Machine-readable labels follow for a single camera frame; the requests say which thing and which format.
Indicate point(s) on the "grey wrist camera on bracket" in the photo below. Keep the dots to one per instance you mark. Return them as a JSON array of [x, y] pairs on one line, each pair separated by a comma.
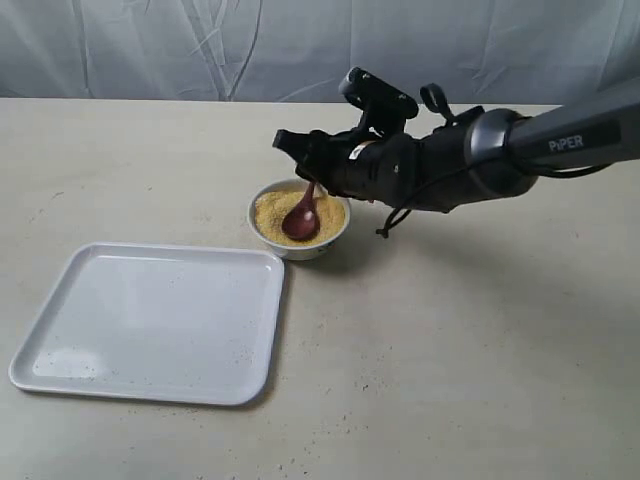
[[385, 109]]

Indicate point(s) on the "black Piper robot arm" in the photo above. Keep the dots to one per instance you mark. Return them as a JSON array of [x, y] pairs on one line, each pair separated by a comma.
[[486, 155]]

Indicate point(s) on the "white rectangular plastic tray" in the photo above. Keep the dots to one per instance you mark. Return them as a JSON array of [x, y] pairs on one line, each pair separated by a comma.
[[171, 324]]

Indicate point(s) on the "dark red wooden spoon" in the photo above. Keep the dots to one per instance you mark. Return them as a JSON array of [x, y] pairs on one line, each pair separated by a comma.
[[302, 222]]

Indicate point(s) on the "white ceramic bowl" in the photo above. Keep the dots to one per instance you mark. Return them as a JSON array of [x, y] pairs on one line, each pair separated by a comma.
[[290, 252]]

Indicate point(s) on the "yellow grains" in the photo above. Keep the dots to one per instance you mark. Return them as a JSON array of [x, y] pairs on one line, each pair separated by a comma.
[[272, 207]]

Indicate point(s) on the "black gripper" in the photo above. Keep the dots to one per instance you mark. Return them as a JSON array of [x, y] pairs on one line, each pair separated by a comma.
[[386, 170]]

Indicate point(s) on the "grey backdrop curtain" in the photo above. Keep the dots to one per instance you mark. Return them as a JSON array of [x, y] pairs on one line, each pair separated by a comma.
[[491, 51]]

